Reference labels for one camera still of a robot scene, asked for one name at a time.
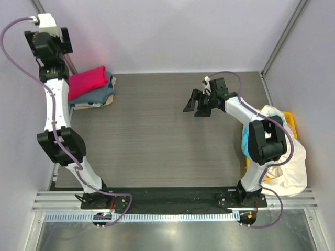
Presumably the red t shirt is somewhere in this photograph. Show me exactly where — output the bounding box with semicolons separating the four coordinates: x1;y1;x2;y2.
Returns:
68;66;108;101

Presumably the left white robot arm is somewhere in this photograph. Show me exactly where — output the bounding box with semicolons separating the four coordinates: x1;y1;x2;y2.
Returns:
24;28;111;209

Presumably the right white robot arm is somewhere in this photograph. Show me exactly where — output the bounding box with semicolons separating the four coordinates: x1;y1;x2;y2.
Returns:
183;76;287;205

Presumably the light blue t shirt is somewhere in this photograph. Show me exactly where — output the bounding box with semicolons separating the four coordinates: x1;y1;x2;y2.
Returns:
241;126;251;159

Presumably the folded blue-grey t shirt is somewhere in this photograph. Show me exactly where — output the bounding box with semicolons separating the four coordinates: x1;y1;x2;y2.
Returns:
68;71;116;107

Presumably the folded beige t shirt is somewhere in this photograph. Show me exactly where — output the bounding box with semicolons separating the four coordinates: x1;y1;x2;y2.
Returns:
73;75;117;110

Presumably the yellow plastic bin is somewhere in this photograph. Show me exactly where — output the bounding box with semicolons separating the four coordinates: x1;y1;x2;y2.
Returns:
245;111;298;181

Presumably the cream white t shirt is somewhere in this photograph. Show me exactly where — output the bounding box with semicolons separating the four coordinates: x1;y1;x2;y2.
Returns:
261;105;307;197

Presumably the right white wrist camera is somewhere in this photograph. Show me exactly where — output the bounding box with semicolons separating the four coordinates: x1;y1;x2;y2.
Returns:
202;76;211;93

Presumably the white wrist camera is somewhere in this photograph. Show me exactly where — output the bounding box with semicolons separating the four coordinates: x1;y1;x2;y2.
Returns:
202;76;211;93
30;13;59;37

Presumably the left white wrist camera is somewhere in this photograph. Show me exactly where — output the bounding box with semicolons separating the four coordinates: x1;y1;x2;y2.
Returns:
30;13;59;37

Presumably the left aluminium frame post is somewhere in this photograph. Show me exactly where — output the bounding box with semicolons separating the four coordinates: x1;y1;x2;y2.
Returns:
29;0;77;74

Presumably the aluminium frame post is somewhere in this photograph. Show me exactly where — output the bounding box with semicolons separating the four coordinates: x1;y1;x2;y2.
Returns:
29;0;77;74
260;0;310;78

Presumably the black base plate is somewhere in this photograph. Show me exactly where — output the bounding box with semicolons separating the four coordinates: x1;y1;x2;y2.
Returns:
75;186;267;213

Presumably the right aluminium frame post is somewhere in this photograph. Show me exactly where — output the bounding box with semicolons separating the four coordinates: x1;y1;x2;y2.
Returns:
260;0;310;78

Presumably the aluminium rail frame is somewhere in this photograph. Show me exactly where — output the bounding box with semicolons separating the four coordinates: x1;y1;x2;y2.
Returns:
32;189;318;214

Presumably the slotted white cable duct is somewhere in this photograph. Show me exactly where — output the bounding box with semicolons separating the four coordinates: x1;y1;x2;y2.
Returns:
43;211;240;223

